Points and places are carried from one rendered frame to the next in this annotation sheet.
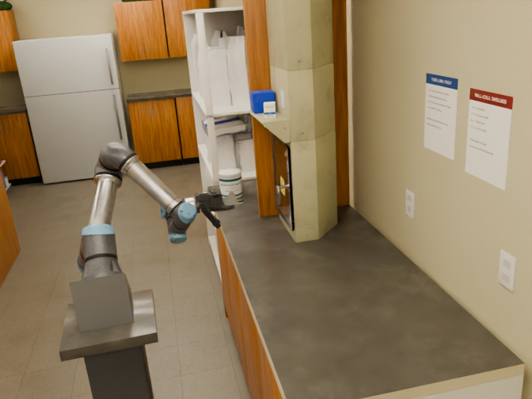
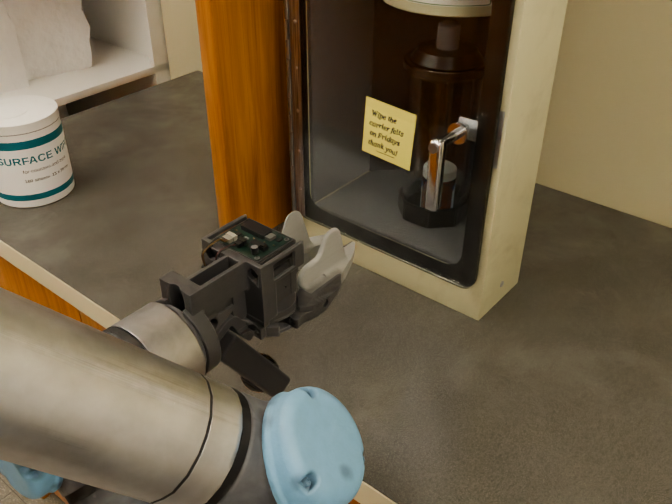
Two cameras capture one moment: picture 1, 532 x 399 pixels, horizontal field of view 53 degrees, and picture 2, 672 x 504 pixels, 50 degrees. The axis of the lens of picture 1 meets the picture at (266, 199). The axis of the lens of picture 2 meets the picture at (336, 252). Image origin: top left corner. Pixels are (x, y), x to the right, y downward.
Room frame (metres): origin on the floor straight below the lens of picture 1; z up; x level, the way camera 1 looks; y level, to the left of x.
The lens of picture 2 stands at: (1.76, 0.49, 1.55)
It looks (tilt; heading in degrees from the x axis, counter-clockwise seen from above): 34 degrees down; 321
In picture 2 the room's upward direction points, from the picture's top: straight up
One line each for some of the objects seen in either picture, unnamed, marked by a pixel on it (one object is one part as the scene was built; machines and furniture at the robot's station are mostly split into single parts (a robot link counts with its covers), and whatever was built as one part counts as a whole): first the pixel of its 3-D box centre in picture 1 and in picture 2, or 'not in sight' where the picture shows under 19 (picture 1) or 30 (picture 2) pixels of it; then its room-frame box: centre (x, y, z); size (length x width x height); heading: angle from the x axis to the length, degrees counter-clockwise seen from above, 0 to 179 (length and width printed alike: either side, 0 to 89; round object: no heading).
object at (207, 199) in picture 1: (209, 202); (232, 295); (2.19, 0.25, 1.17); 0.12 x 0.08 x 0.09; 101
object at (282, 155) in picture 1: (283, 181); (384, 115); (2.36, -0.08, 1.19); 0.30 x 0.01 x 0.40; 11
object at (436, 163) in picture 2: (282, 194); (443, 168); (2.25, -0.08, 1.17); 0.05 x 0.03 x 0.10; 101
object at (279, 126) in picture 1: (268, 125); not in sight; (2.35, -0.04, 1.46); 0.32 x 0.11 x 0.10; 11
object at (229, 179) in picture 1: (230, 183); (26, 150); (2.93, 0.20, 1.02); 0.13 x 0.13 x 0.15
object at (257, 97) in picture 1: (262, 101); not in sight; (2.45, -0.02, 1.56); 0.10 x 0.10 x 0.09; 11
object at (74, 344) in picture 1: (110, 321); not in sight; (1.68, 0.60, 0.92); 0.32 x 0.32 x 0.04; 13
